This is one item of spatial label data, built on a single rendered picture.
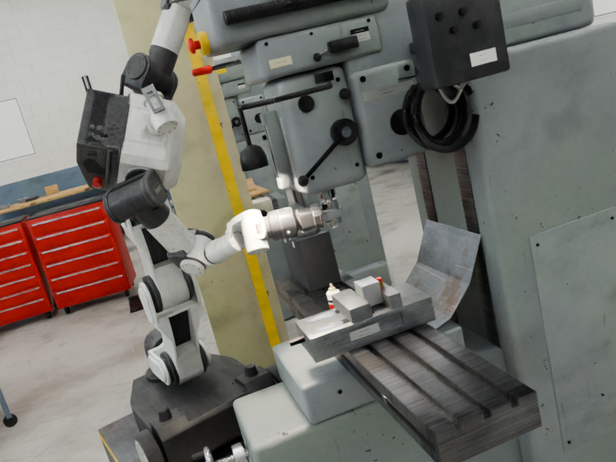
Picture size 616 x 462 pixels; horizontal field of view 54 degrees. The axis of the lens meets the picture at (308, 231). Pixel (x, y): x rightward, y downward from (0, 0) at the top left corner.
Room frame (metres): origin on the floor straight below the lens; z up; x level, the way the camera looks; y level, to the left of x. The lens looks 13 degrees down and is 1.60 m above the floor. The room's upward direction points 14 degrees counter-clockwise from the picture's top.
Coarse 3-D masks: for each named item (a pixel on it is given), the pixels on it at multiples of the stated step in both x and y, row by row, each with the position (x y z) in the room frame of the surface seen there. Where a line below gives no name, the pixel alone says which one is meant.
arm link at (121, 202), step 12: (120, 192) 1.70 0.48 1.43; (132, 192) 1.69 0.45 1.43; (120, 204) 1.69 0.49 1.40; (132, 204) 1.68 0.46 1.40; (144, 204) 1.68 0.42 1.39; (120, 216) 1.70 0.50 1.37; (132, 216) 1.72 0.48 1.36; (144, 216) 1.71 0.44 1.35; (156, 216) 1.72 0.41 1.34; (168, 216) 1.75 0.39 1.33
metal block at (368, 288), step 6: (354, 282) 1.57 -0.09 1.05; (360, 282) 1.55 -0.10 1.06; (366, 282) 1.54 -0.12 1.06; (372, 282) 1.53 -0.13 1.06; (378, 282) 1.53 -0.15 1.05; (360, 288) 1.52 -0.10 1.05; (366, 288) 1.52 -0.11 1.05; (372, 288) 1.52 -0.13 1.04; (378, 288) 1.53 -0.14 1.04; (360, 294) 1.54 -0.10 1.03; (366, 294) 1.52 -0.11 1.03; (372, 294) 1.52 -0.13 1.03; (378, 294) 1.52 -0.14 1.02; (372, 300) 1.52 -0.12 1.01; (378, 300) 1.52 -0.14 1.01
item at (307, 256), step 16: (288, 240) 2.10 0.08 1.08; (304, 240) 1.99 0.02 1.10; (320, 240) 2.00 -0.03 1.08; (288, 256) 2.15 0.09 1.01; (304, 256) 1.99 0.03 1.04; (320, 256) 2.00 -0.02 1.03; (304, 272) 1.99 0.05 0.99; (320, 272) 2.00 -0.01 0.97; (336, 272) 2.01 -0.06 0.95; (320, 288) 2.00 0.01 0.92
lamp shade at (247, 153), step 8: (240, 152) 1.59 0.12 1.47; (248, 152) 1.57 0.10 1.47; (256, 152) 1.57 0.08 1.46; (264, 152) 1.60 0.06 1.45; (240, 160) 1.59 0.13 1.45; (248, 160) 1.57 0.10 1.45; (256, 160) 1.57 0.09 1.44; (264, 160) 1.58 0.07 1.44; (248, 168) 1.57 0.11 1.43; (256, 168) 1.57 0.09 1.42
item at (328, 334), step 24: (384, 288) 1.55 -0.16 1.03; (408, 288) 1.61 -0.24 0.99; (336, 312) 1.57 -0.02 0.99; (384, 312) 1.48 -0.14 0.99; (408, 312) 1.49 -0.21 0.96; (432, 312) 1.51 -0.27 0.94; (312, 336) 1.44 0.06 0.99; (336, 336) 1.45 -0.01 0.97; (360, 336) 1.46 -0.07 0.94; (384, 336) 1.48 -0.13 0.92
